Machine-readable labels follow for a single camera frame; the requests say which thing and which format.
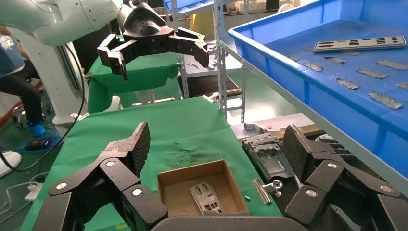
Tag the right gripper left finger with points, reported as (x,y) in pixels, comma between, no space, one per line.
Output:
(118,178)

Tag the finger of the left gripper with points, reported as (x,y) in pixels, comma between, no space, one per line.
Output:
(111,52)
(197,44)

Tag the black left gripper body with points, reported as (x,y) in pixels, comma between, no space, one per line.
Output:
(143,22)

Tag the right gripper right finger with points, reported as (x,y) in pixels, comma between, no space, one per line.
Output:
(334,178)

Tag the silver computer I/O shield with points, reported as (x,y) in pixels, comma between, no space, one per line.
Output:
(344,47)
(207,197)

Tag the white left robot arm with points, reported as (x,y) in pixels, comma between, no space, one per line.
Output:
(63,16)

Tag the brown cardboard box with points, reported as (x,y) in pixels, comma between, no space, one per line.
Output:
(172,197)

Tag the blue plastic tray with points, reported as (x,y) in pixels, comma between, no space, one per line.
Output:
(366,12)

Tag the yellow panel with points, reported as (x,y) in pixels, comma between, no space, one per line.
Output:
(200,25)

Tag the grey slotted-angle rack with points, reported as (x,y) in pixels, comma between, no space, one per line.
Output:
(221,63)

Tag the green-covered background table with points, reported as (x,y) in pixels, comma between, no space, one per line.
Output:
(143,73)

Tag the blue bin on rack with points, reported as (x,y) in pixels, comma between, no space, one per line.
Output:
(188,4)

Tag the large grey metal plate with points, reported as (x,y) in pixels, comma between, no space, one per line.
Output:
(271,165)

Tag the green tablecloth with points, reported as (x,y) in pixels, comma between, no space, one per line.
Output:
(159,127)

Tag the white power strip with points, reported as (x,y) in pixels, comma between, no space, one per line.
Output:
(33,191)

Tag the black floor device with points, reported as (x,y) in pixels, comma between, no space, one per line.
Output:
(38,145)

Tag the grey tape residue strip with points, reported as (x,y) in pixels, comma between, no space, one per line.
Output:
(392,64)
(333,59)
(403,85)
(352,53)
(346,83)
(308,49)
(384,100)
(371,73)

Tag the white pipe fitting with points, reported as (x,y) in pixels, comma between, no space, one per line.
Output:
(255,127)

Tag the person in blue shirt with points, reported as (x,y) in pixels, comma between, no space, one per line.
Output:
(16,86)

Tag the white rounded floor base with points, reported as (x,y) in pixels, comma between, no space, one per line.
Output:
(8,162)

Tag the slotted grey metal bracket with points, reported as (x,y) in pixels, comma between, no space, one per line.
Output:
(328,137)

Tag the small grey metal bracket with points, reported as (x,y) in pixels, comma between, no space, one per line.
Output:
(255,137)
(264,144)

